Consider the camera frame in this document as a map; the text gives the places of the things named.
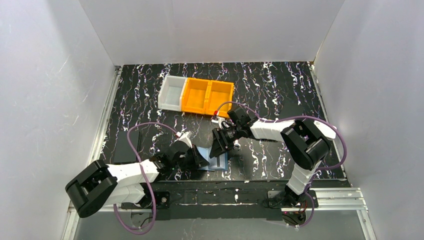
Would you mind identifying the silver wrench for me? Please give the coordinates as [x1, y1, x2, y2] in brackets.
[233, 139, 241, 151]

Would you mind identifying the white plastic bin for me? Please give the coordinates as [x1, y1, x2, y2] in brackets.
[157, 75, 188, 112]

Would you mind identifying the black flat box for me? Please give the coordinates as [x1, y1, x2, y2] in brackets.
[113, 131, 138, 165]

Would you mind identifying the green card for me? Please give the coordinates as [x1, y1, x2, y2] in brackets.
[261, 139, 279, 143]

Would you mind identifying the white rectangular device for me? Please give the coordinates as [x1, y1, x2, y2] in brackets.
[313, 120, 337, 140]

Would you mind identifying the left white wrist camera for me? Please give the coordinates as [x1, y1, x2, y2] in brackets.
[176, 130, 193, 148]

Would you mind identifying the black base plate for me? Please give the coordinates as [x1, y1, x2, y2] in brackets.
[121, 191, 171, 210]
[262, 190, 319, 209]

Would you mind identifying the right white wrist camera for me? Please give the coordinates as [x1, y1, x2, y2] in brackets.
[211, 110, 226, 129]

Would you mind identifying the blue card holder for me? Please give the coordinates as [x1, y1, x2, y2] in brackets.
[197, 147, 229, 172]

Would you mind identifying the orange plastic bin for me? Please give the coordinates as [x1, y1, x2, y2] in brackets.
[205, 80, 234, 116]
[181, 77, 211, 115]

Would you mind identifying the aluminium front rail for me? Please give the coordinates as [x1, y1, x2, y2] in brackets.
[67, 187, 369, 213]

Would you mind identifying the left orange plastic bin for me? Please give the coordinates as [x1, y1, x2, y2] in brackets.
[181, 77, 211, 115]

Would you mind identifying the aluminium rail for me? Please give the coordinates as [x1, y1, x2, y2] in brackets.
[88, 66, 123, 164]
[67, 187, 369, 213]

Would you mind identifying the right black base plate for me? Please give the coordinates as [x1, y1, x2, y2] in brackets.
[262, 190, 319, 209]

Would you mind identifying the right orange plastic bin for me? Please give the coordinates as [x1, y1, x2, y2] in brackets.
[205, 80, 234, 116]

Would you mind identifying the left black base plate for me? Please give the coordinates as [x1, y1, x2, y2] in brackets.
[121, 191, 171, 210]

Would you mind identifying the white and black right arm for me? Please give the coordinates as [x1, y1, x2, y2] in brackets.
[209, 106, 337, 208]

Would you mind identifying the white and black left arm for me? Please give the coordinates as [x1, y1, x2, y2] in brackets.
[65, 140, 209, 218]

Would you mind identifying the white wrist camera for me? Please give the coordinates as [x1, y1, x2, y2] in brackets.
[211, 110, 226, 129]
[176, 130, 193, 148]

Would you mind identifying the aluminium left rail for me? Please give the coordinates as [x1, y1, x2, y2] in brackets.
[88, 66, 123, 164]

